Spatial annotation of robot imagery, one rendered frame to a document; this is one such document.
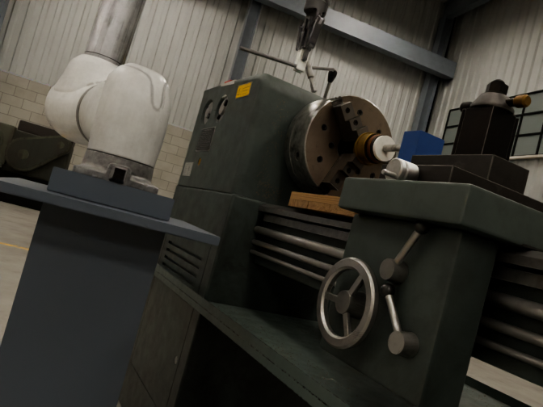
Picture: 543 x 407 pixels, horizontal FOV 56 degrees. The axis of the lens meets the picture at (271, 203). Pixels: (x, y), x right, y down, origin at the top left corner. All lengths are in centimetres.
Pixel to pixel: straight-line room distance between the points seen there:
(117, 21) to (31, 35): 1050
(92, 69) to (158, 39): 1052
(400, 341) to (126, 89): 76
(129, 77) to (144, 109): 8
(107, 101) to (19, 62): 1062
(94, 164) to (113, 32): 38
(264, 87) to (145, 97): 51
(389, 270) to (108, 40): 91
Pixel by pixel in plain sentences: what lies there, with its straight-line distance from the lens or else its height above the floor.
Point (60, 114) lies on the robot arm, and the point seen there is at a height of 93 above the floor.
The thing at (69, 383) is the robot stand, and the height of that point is 38.
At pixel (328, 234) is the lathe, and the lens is 123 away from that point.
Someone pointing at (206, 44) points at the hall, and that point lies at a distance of 1199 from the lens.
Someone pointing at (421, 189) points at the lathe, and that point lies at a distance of 81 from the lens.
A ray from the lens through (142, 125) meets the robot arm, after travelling 116.
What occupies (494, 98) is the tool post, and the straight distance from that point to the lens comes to 105.
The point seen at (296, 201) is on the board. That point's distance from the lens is 134.
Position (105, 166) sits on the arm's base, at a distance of 116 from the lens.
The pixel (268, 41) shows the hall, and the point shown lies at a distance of 1242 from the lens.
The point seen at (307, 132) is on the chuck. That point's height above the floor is 108.
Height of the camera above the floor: 79
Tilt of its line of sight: 3 degrees up
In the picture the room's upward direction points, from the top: 15 degrees clockwise
